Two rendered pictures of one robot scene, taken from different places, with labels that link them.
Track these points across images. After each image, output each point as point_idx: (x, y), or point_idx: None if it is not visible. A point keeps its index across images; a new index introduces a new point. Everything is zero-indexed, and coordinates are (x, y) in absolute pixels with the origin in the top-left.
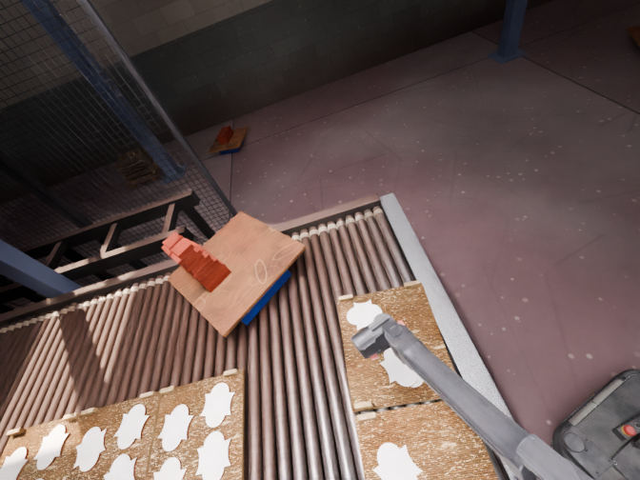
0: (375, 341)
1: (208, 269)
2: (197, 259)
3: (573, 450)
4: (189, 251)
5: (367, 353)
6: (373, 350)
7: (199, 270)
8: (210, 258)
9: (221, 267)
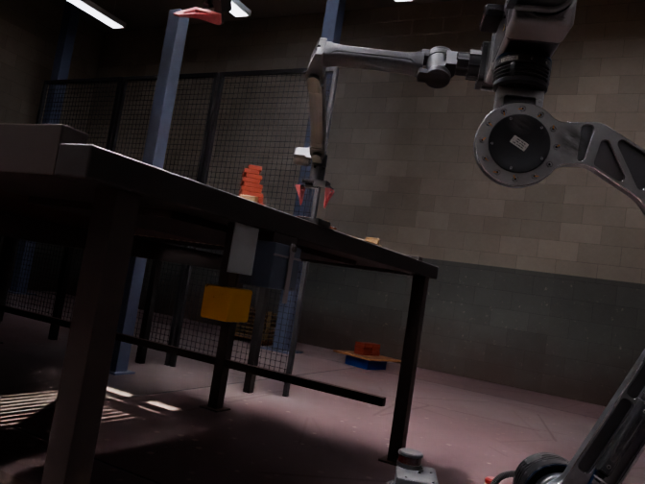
0: (306, 148)
1: (252, 193)
2: (254, 179)
3: (400, 451)
4: (255, 169)
5: (297, 151)
6: (301, 152)
7: (248, 187)
8: (260, 188)
9: (260, 203)
